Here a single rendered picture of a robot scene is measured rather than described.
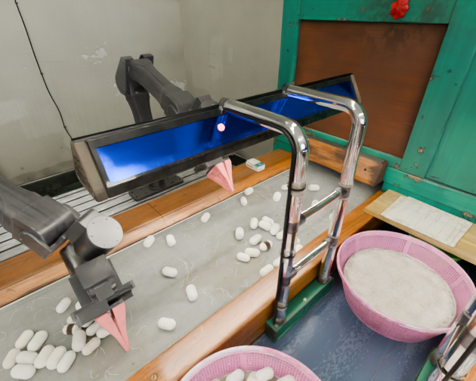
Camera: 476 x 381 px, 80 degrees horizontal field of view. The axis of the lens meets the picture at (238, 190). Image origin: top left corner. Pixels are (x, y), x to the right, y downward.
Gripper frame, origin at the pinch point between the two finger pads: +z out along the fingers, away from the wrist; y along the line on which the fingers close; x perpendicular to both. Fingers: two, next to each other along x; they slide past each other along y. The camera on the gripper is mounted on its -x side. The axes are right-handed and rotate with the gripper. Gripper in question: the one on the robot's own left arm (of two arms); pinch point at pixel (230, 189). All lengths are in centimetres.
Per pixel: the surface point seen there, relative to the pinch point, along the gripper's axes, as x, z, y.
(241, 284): -2.8, 20.4, -11.7
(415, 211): -16, 30, 38
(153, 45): 123, -161, 86
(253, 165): 15.0, -6.8, 22.9
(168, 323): -3.4, 18.2, -28.5
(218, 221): 10.5, 5.0, -2.0
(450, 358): -38, 34, -11
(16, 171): 177, -109, -40
